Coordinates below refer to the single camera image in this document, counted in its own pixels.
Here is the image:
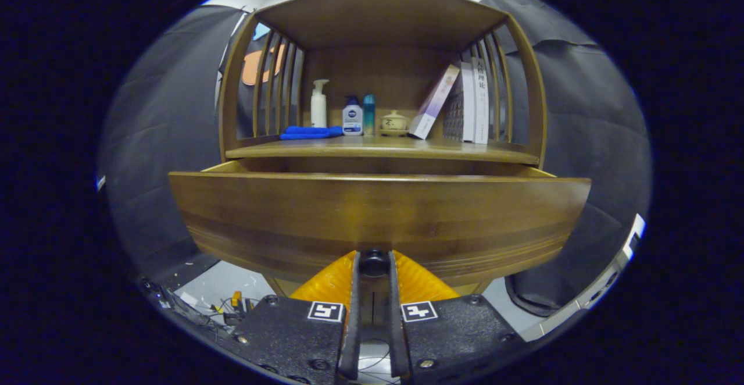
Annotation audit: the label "wooden cabinet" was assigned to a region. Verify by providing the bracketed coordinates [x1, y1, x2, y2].
[218, 0, 548, 298]

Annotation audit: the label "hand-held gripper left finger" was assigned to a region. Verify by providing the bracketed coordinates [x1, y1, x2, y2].
[232, 250, 362, 384]

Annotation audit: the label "white lotion bottle blue cap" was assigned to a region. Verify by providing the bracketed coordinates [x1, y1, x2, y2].
[342, 95, 364, 136]

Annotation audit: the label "wooden countertop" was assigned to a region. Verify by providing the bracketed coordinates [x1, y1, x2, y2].
[226, 135, 540, 166]

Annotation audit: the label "white board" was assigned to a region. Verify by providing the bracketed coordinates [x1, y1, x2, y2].
[520, 213, 647, 342]

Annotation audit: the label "wooden drawer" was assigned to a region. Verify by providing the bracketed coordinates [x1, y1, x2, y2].
[169, 160, 592, 288]

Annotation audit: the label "dark patterned book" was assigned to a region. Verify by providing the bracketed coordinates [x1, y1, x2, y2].
[443, 62, 476, 142]

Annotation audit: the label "black floor cables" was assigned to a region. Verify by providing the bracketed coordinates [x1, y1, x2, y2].
[142, 277, 259, 342]

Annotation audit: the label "beige lidded teacup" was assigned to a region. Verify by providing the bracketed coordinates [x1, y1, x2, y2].
[380, 110, 409, 137]

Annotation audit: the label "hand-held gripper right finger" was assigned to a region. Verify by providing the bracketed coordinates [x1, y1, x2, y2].
[388, 250, 527, 383]

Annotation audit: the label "purple and white book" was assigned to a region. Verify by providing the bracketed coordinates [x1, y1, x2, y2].
[409, 64, 461, 140]

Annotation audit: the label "blue cloth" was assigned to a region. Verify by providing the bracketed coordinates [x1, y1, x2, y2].
[279, 126, 345, 141]

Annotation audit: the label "white pump bottle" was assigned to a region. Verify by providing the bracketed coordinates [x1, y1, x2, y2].
[310, 79, 330, 129]

